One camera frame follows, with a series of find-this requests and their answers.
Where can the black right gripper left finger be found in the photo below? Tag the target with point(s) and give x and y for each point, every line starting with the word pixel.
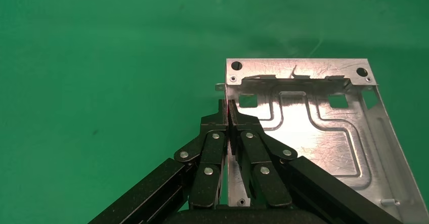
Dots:
pixel 206 182

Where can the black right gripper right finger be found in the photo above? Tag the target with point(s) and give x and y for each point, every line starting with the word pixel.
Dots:
pixel 268 185

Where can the silver sheet metal bracket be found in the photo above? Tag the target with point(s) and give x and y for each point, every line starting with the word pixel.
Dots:
pixel 335 142

